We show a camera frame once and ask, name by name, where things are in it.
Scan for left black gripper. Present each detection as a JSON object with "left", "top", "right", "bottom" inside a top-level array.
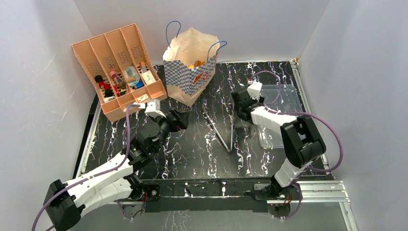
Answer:
[{"left": 152, "top": 109, "right": 190, "bottom": 154}]

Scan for metal tongs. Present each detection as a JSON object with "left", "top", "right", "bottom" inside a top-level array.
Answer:
[{"left": 201, "top": 106, "right": 235, "bottom": 154}]

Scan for clear plastic tray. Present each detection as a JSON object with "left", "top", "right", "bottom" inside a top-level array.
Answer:
[{"left": 255, "top": 84, "right": 306, "bottom": 150}]

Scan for checkered paper bag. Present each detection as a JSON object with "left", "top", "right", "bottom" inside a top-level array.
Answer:
[{"left": 163, "top": 27, "right": 227, "bottom": 107}]

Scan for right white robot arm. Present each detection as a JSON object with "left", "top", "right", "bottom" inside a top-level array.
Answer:
[{"left": 231, "top": 90, "right": 326, "bottom": 199}]

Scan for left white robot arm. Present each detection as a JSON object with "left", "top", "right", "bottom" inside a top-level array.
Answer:
[{"left": 41, "top": 109, "right": 190, "bottom": 231}]

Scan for small brown fake bread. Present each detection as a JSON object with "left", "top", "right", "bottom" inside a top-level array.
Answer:
[{"left": 188, "top": 60, "right": 205, "bottom": 69}]

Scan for white label card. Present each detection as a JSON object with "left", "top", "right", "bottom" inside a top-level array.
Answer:
[{"left": 141, "top": 70, "right": 156, "bottom": 85}]

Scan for light blue tape dispenser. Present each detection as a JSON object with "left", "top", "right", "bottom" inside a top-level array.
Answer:
[{"left": 125, "top": 66, "right": 140, "bottom": 87}]

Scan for pink capped bottle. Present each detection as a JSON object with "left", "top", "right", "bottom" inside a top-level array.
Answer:
[{"left": 110, "top": 71, "right": 127, "bottom": 95}]

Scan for black red toy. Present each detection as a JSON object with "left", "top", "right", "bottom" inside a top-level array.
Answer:
[{"left": 94, "top": 75, "right": 115, "bottom": 97}]

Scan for peach desk organizer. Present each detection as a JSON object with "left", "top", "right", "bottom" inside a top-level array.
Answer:
[{"left": 72, "top": 24, "right": 167, "bottom": 122}]

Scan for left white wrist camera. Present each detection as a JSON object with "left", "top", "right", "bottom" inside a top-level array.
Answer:
[{"left": 139, "top": 99, "right": 166, "bottom": 118}]

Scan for aluminium frame rail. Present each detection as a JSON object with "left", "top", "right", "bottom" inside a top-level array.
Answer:
[{"left": 110, "top": 179, "right": 357, "bottom": 231}]

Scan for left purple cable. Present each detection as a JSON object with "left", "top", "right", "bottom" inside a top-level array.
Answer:
[{"left": 31, "top": 103, "right": 141, "bottom": 231}]

